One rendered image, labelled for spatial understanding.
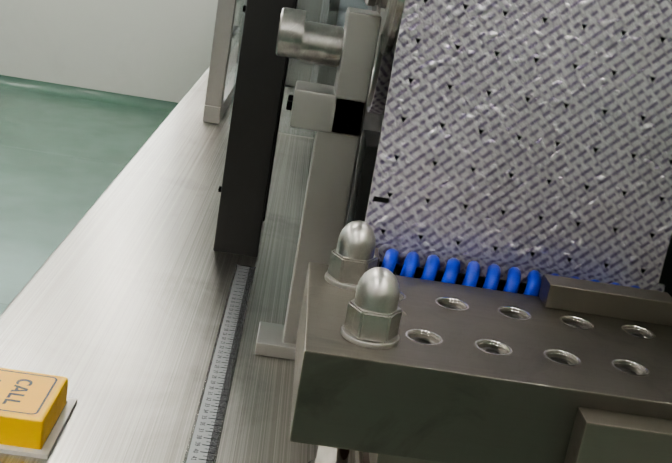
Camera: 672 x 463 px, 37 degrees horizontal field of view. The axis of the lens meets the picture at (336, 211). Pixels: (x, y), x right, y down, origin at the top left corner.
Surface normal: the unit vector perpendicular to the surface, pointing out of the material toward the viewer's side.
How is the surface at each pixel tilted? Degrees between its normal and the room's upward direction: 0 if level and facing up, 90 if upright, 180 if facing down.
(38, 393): 0
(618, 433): 90
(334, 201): 90
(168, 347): 0
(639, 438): 90
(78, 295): 0
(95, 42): 90
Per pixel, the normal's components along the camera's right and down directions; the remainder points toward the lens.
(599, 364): 0.16, -0.95
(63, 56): 0.01, 0.27
